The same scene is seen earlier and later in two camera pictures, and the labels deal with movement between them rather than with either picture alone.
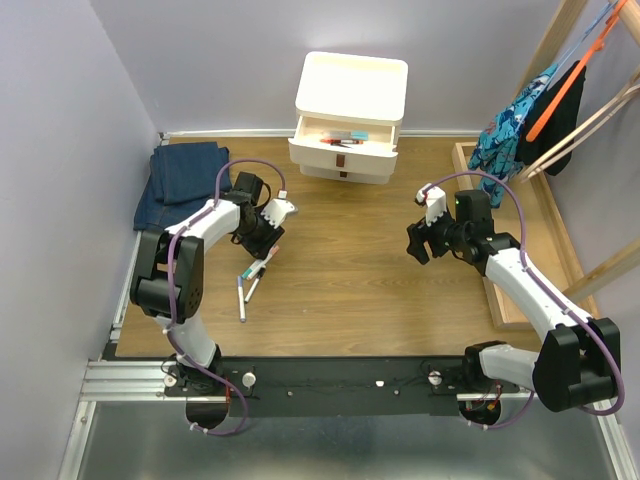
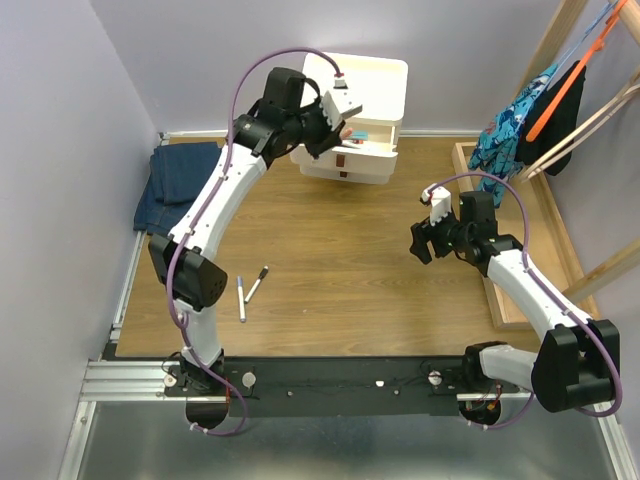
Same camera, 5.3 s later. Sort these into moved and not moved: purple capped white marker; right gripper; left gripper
Moved: left gripper
Not moved: right gripper; purple capped white marker
